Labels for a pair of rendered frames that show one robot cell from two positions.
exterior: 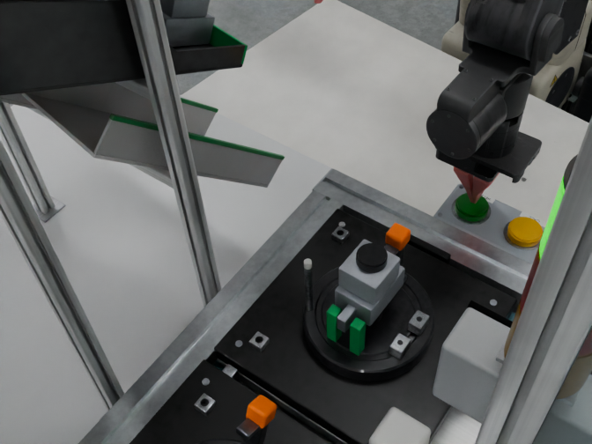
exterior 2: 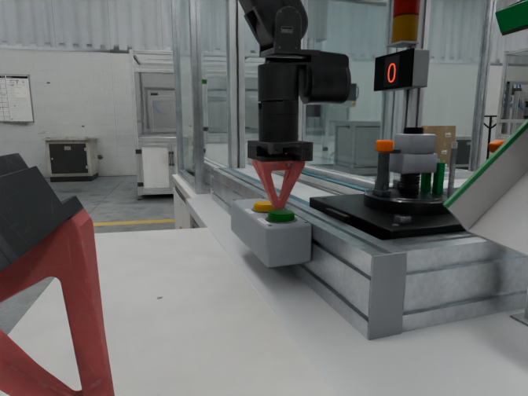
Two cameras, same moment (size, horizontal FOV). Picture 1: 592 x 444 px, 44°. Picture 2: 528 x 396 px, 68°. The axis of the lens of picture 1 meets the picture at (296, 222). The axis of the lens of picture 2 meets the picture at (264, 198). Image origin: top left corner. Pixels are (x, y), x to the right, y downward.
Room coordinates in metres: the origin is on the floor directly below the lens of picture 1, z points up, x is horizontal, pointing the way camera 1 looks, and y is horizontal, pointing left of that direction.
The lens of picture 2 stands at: (1.07, 0.07, 1.10)
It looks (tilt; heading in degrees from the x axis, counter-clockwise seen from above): 11 degrees down; 212
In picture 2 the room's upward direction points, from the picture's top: straight up
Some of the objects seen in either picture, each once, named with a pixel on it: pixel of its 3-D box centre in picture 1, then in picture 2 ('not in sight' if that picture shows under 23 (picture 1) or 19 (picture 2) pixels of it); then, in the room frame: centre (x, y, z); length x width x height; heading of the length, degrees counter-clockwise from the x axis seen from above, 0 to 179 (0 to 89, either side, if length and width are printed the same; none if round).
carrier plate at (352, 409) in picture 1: (367, 327); (407, 210); (0.42, -0.07, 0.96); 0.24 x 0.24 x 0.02; 51
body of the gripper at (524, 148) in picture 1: (492, 128); (278, 128); (0.58, -0.22, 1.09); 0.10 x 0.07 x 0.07; 51
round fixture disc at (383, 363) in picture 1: (367, 318); (408, 199); (0.42, -0.07, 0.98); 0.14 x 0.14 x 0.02
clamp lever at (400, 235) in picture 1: (392, 258); (387, 164); (0.46, -0.10, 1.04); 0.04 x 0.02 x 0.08; 141
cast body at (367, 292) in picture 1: (365, 282); (417, 149); (0.41, -0.06, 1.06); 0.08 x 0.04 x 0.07; 140
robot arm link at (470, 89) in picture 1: (488, 79); (305, 60); (0.55, -0.20, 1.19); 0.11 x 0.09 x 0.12; 137
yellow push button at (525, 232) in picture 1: (523, 233); (265, 208); (0.54, -0.27, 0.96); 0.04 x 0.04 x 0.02
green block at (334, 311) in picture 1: (334, 323); (438, 177); (0.40, -0.03, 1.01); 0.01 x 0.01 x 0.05; 51
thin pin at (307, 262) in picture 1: (308, 285); (452, 170); (0.43, -0.01, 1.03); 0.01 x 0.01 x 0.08
